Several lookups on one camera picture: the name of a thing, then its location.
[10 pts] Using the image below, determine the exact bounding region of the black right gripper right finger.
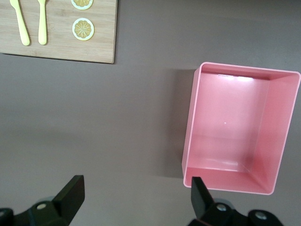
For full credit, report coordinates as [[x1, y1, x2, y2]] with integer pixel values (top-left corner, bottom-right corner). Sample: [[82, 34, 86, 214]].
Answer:
[[188, 176, 283, 226]]

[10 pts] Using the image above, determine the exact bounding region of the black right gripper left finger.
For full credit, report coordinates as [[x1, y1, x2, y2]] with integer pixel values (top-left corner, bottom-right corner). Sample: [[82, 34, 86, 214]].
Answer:
[[0, 175, 85, 226]]

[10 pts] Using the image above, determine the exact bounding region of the pink plastic box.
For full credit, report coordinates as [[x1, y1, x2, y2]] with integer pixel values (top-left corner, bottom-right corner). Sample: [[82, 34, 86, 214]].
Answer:
[[181, 61, 301, 196]]

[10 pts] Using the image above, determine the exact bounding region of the bamboo cutting board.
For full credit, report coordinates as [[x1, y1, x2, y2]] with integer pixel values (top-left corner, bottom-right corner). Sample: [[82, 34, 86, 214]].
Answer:
[[0, 0, 118, 65]]

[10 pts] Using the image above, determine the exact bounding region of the yellow plastic knife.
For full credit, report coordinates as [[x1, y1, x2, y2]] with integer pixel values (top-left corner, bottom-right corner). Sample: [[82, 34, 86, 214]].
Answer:
[[9, 0, 31, 47]]

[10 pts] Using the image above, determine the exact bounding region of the lemon slice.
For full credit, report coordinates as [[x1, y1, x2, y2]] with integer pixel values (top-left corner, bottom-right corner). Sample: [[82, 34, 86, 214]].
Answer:
[[71, 0, 95, 11], [71, 17, 95, 41]]

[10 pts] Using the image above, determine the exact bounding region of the yellow plastic fork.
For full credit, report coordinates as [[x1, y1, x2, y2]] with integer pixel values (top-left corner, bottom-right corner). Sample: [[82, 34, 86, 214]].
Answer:
[[37, 0, 48, 46]]

